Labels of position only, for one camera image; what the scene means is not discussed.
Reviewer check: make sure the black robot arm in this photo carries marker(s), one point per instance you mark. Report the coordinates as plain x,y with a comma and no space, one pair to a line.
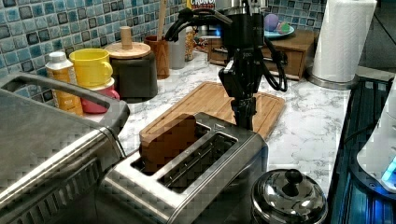
245,32

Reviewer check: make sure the bamboo cutting board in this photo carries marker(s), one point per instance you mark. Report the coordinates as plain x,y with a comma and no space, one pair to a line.
212,99

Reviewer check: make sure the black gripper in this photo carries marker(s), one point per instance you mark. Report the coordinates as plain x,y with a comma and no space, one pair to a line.
240,78

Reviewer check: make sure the stainless steel oven appliance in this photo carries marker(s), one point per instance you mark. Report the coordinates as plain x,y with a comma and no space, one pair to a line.
52,161

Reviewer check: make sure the dark canister with wooden lid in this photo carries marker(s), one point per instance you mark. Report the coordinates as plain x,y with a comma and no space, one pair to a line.
134,68

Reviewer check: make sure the teal plate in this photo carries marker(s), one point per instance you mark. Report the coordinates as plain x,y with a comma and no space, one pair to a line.
276,34

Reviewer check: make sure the wooden drawer box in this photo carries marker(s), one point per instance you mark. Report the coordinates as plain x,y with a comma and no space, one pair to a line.
298,48

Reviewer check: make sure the brown toast slice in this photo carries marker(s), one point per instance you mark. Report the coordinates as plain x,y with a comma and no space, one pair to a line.
163,145

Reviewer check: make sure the yellow mug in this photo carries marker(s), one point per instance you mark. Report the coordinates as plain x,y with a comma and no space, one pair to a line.
92,67

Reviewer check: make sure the grey cylindrical container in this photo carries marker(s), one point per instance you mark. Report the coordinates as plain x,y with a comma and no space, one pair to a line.
177,52

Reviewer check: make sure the cereal box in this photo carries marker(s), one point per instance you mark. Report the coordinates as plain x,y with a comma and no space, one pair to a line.
195,4

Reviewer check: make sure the wooden utensil holder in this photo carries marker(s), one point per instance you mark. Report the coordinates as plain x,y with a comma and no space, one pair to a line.
160,49

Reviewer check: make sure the stainless steel toaster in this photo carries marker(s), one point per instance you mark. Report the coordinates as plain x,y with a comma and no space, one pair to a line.
205,183

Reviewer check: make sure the wooden spoon handle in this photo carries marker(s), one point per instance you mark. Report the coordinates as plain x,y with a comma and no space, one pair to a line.
162,13

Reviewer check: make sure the purple egg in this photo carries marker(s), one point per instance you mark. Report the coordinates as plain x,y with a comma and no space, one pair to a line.
270,22

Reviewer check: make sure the paper towel roll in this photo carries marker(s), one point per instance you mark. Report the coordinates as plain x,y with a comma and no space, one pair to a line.
341,40

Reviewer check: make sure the shiny steel pot lid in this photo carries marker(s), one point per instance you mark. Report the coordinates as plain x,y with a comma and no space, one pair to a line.
286,196

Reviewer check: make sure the green pink egg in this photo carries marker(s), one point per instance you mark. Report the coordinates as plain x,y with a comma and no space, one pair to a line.
283,28

